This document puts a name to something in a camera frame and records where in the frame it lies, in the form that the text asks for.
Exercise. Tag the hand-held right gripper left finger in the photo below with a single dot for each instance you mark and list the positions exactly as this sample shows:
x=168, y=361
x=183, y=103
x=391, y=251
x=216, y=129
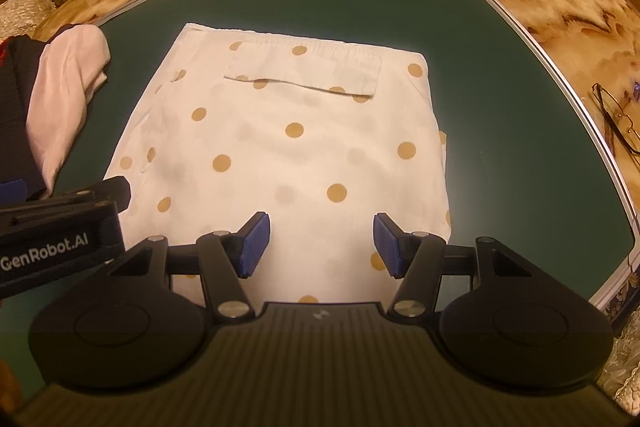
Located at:
x=255, y=244

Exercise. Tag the eyeglasses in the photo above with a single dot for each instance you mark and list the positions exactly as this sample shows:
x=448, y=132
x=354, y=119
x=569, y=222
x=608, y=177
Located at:
x=617, y=117

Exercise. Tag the pink garment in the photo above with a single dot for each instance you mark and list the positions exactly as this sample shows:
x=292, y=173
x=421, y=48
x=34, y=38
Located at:
x=65, y=92

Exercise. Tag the green board with silver frame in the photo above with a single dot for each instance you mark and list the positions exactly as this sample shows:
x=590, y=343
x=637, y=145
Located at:
x=500, y=107

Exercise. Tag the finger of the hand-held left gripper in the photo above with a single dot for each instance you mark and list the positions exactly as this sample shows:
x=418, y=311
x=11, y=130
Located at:
x=115, y=192
x=12, y=188

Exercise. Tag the cream lace sofa cover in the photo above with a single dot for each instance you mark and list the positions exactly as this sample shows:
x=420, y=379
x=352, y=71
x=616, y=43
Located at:
x=25, y=14

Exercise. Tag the black garment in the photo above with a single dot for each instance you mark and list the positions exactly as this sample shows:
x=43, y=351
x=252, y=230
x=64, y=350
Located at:
x=17, y=107

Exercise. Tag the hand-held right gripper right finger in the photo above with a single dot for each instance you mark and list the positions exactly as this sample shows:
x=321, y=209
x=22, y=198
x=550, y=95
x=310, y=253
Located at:
x=389, y=247

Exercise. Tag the white polka dot garment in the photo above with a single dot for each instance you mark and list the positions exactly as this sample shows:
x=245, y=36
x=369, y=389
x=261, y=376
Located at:
x=300, y=147

